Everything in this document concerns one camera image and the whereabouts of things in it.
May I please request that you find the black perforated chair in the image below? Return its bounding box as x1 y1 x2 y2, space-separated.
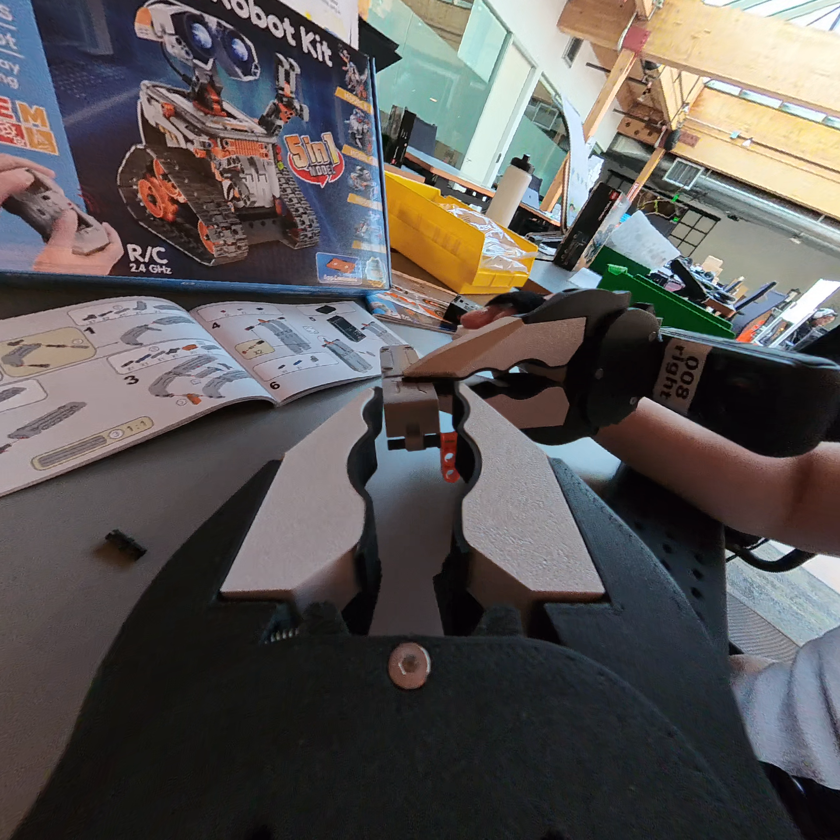
551 456 732 657

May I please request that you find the white board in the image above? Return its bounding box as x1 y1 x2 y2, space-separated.
768 279 840 349

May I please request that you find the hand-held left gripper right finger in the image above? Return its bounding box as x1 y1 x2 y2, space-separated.
433 382 606 635

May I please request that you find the colourful leaflet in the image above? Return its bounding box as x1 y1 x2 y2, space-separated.
366 287 460 333

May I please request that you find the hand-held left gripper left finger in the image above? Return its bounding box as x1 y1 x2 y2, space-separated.
220 387 385 632

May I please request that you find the person's right forearm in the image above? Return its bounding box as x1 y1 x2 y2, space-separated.
594 397 840 557

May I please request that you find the yellow plastic bin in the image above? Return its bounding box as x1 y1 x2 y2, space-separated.
384 171 539 296

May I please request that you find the clear plastic bag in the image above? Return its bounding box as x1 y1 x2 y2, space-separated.
436 202 538 277

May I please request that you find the grey desk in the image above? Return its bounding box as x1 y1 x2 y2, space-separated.
0 249 624 840

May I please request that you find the wooden table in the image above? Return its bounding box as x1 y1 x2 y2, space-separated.
387 147 565 231

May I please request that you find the white wall vent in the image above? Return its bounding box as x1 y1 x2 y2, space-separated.
661 157 706 191

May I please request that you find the grey block assembly orange connector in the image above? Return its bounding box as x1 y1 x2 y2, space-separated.
379 344 476 484

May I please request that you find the white paper sheet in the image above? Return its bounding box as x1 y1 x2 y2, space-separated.
607 210 682 270

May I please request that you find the green plastic bin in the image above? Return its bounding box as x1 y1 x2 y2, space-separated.
587 244 736 339

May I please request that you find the black upright box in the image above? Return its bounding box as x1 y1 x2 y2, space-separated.
553 182 631 273

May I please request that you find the black connector pin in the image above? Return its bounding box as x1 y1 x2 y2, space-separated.
105 528 148 562

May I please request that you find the person's white shirt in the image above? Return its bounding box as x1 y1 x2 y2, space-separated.
728 626 840 791

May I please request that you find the white instruction booklet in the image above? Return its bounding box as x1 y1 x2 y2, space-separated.
0 295 421 500

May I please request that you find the black battery box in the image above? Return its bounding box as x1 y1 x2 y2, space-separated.
443 295 487 329

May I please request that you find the black cable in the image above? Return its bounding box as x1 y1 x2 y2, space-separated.
725 528 818 573

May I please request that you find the white water bottle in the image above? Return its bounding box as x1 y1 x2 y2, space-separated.
486 154 536 231

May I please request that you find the black case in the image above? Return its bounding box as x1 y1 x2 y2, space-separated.
382 104 437 168

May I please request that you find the person's right hand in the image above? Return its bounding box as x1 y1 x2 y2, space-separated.
458 305 524 330

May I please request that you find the grey ventilation duct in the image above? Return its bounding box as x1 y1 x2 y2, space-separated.
696 174 840 257

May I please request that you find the blue robot kit box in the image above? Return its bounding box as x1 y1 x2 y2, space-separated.
0 0 393 293

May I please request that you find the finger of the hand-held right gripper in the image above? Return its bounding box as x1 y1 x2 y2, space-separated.
469 382 573 432
402 314 589 395

